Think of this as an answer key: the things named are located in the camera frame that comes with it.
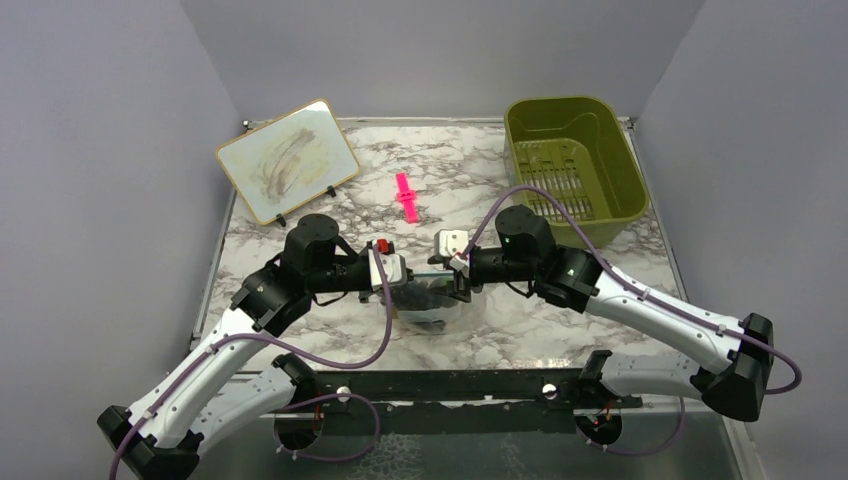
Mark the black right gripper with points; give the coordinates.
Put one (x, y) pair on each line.
(471, 269)

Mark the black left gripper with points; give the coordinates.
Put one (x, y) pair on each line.
(365, 254)

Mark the green plastic bin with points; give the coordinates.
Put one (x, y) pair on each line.
(575, 149)

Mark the clear zip top bag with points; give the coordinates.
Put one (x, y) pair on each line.
(444, 320)

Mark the black toy grapes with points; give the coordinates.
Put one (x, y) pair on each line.
(419, 296)

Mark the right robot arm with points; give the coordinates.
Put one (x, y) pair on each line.
(722, 360)

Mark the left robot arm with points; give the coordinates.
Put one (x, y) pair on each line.
(165, 433)

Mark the pink plastic bag clip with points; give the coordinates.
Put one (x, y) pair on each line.
(407, 197)

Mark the wood framed whiteboard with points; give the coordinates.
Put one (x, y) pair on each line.
(288, 162)

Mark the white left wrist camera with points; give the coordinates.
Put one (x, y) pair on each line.
(385, 264)

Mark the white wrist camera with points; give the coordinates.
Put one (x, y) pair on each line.
(449, 251)
(385, 264)

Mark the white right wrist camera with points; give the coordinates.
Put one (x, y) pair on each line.
(449, 251)

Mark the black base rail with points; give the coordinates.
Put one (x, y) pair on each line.
(411, 402)

